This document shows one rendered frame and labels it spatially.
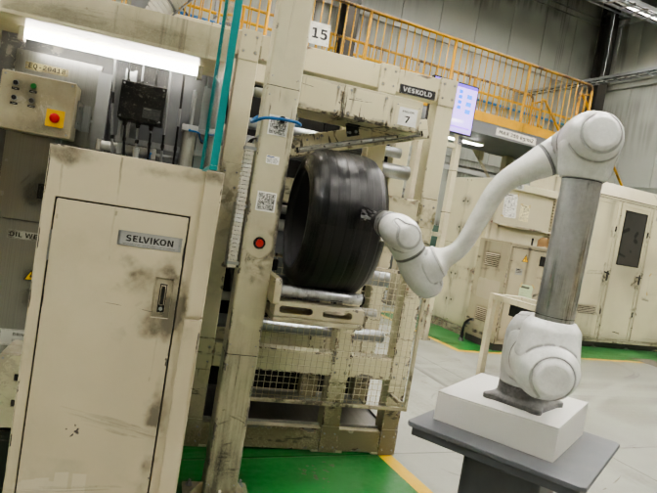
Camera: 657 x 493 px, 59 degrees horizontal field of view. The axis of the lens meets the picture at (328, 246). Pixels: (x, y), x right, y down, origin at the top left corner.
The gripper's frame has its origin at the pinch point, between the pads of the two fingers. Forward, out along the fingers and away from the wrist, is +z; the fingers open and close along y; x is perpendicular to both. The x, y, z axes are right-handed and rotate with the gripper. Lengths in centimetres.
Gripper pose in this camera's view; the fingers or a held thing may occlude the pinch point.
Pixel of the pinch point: (367, 211)
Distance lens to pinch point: 206.3
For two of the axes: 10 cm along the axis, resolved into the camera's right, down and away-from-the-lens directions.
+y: -9.5, -1.5, -2.8
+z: -2.4, -2.4, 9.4
